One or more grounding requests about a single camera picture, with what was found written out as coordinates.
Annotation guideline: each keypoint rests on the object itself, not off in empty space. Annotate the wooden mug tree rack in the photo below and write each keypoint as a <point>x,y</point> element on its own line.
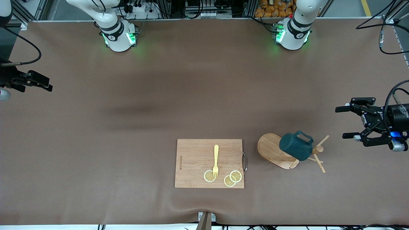
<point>270,150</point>

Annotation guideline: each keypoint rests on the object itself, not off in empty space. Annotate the lemon slice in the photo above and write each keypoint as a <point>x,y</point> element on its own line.
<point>236,176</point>
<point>228,182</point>
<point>207,177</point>

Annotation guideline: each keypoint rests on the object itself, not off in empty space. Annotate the aluminium frame profile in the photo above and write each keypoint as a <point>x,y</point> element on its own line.
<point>41,9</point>
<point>388,20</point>

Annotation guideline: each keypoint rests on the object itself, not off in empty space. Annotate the brown table mat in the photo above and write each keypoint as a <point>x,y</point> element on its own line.
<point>127,95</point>

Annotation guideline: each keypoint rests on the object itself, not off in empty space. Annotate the yellow plastic fork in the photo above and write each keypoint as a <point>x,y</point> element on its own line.
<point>216,153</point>

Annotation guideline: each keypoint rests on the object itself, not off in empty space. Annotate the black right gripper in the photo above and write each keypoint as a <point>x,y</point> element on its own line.
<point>7,76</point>

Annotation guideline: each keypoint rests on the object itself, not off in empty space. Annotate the white power strip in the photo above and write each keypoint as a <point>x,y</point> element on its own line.
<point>140,9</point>

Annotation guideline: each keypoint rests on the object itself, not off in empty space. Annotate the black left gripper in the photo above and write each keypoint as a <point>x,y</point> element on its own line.
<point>399,117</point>

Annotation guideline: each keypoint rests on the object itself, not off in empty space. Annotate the wooden cutting board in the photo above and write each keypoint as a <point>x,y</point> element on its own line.
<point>191,159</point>

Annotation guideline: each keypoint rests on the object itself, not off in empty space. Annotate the dark teal cup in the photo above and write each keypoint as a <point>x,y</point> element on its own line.
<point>294,147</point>

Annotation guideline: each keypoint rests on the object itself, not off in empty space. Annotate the pile of orange items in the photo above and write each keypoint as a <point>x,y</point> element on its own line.
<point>271,9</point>

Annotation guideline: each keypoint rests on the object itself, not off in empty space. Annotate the grey metal mount bracket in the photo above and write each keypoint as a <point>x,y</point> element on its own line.
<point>206,222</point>

